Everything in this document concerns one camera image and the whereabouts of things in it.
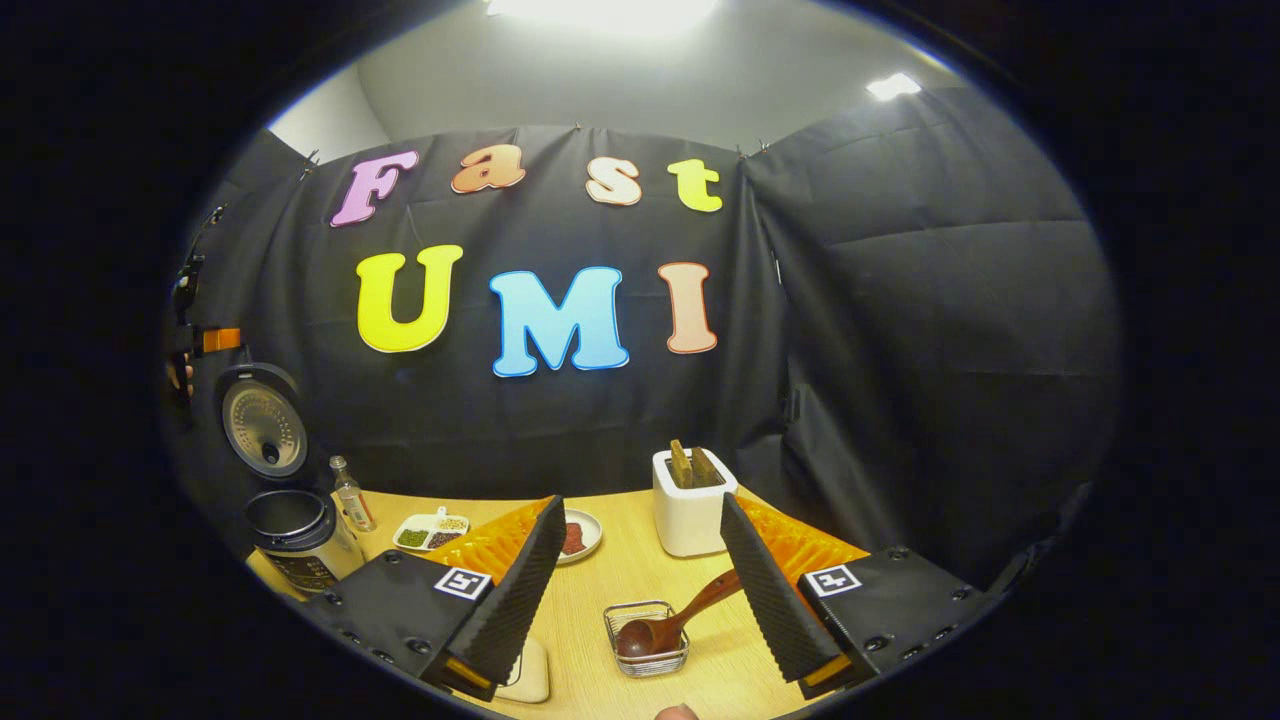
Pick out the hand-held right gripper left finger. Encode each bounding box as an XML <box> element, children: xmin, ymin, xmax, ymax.
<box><xmin>300</xmin><ymin>495</ymin><xmax>568</xmax><ymax>701</ymax></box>

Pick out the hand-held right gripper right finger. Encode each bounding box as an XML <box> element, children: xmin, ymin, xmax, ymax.
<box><xmin>720</xmin><ymin>492</ymin><xmax>991</xmax><ymax>701</ymax></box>

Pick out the brown wooden spoon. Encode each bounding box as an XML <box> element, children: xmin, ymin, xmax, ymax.
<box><xmin>616</xmin><ymin>568</ymin><xmax>743</xmax><ymax>659</ymax></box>

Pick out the metal wire chopstick holder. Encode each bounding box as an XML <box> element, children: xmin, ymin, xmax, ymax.
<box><xmin>603</xmin><ymin>600</ymin><xmax>691</xmax><ymax>678</ymax></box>

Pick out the grey rice cooker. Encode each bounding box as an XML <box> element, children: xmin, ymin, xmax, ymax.
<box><xmin>215</xmin><ymin>362</ymin><xmax>367</xmax><ymax>594</ymax></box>

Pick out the white utensil holder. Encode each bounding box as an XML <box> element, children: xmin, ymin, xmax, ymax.
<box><xmin>652</xmin><ymin>447</ymin><xmax>739</xmax><ymax>558</ymax></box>

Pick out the white rectangular dish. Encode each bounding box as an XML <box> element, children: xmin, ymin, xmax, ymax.
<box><xmin>495</xmin><ymin>637</ymin><xmax>551</xmax><ymax>704</ymax></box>

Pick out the round white plate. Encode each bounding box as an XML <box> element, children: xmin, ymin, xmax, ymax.
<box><xmin>560</xmin><ymin>508</ymin><xmax>604</xmax><ymax>566</ymax></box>

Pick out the white divided bean dish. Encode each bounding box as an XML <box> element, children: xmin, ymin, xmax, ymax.
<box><xmin>393</xmin><ymin>506</ymin><xmax>471</xmax><ymax>553</ymax></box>

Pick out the small clear glass bottle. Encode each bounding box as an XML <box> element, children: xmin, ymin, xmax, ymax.
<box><xmin>330</xmin><ymin>456</ymin><xmax>378</xmax><ymax>534</ymax></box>

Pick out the black backdrop cloth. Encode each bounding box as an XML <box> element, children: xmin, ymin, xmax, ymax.
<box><xmin>170</xmin><ymin>85</ymin><xmax>1121</xmax><ymax>591</ymax></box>

